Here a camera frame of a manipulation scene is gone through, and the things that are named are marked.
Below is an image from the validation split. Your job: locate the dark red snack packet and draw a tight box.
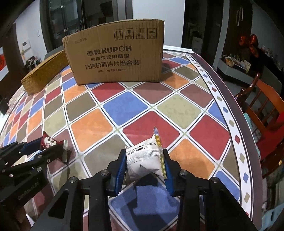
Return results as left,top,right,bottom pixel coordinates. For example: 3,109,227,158
39,131,68,163

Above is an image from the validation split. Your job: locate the white snack bag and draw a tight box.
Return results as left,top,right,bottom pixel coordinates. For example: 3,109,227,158
126,127,167,181

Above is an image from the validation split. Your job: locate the black mug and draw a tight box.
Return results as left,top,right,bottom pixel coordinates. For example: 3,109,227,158
0,96,9,115

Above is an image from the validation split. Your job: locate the woven rattan box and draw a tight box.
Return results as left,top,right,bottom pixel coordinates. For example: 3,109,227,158
21,50,68,95

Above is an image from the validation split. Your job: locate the red fu door poster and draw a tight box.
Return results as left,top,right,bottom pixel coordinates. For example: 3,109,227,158
0,47,9,81

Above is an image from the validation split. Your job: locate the teal cloth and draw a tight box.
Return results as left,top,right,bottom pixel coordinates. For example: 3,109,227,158
244,113,261,159

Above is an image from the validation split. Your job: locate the red garment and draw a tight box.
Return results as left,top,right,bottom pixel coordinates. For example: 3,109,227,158
256,112,284,160

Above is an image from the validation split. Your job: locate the colourful diamond table mat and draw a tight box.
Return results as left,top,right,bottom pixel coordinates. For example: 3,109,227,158
1,49,262,228

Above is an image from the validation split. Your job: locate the white shoe rack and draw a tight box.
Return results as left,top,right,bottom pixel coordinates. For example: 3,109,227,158
24,56,41,71

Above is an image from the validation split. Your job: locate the red wooden chair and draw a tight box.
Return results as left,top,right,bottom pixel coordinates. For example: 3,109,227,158
234,73,283,178

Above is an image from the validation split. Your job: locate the grey chair left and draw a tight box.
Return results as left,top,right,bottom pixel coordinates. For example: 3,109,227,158
44,46,64,60

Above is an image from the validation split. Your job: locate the white low bench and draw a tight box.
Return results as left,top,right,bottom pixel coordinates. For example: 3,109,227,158
217,59,254,85

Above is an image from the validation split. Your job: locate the brown cardboard box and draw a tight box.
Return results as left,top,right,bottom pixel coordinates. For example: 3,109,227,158
62,19,165,85

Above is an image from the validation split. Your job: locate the red foil balloon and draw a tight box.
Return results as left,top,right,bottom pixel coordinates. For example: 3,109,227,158
239,34,259,58

